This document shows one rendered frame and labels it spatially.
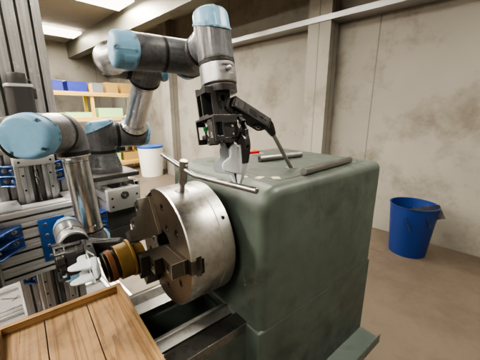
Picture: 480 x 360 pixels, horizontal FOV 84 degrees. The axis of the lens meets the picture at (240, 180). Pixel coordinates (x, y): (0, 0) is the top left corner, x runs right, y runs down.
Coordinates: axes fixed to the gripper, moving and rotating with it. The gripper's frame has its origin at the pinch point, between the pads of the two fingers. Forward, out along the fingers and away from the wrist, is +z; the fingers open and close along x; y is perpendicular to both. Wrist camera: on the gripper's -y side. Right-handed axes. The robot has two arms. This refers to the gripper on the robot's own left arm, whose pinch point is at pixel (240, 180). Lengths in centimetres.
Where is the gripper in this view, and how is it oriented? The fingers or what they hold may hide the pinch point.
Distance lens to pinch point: 59.3
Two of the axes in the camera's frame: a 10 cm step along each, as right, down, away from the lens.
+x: 6.1, -0.1, -7.9
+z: 1.3, 9.9, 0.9
